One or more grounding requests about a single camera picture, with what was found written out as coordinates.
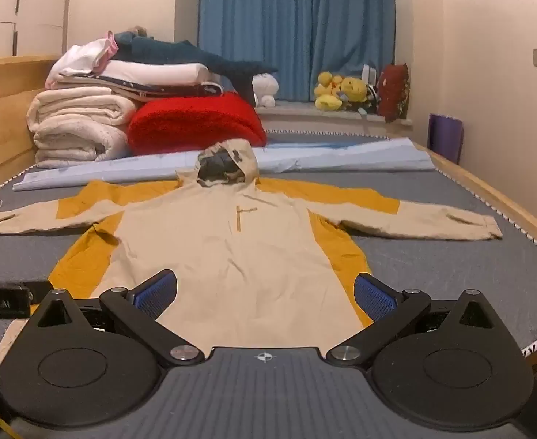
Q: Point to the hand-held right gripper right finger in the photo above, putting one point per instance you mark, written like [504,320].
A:
[373,298]

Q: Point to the yellow duck plush toy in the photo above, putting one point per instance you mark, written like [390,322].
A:
[327,89]

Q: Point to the red folded blanket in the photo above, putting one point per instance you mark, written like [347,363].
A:
[195,123]

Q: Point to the beige and yellow hooded jacket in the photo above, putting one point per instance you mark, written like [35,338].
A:
[231,247]

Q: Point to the light blue rolled sheet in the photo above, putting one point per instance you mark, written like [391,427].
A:
[341,158]

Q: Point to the red cushion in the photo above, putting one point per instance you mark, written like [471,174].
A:
[394,91]

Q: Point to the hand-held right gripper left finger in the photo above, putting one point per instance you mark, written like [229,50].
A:
[156,291]

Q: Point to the white folded duvet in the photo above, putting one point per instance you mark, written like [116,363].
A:
[158,75]

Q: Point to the pink and white cloth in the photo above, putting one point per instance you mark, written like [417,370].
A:
[85,57]

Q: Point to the grey mattress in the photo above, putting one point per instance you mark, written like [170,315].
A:
[433,274]

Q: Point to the purple bag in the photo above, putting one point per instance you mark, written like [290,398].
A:
[445,139]

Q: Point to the black and white plush toy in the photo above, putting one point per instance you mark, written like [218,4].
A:
[373,98]

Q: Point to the tan plush toy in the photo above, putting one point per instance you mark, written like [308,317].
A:
[140,31]

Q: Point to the blue curtain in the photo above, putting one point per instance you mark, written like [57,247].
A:
[295,23]

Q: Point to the white window sill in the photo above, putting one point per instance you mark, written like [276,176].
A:
[295,112]

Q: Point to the cream folded blanket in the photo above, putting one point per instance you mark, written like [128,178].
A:
[76,107]
[76,146]

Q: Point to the white slatted box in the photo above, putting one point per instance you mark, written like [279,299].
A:
[369,75]

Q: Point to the yellow bear plush toy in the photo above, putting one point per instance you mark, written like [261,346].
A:
[355,89]

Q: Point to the dark teal shark plush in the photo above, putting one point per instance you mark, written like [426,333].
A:
[181,55]

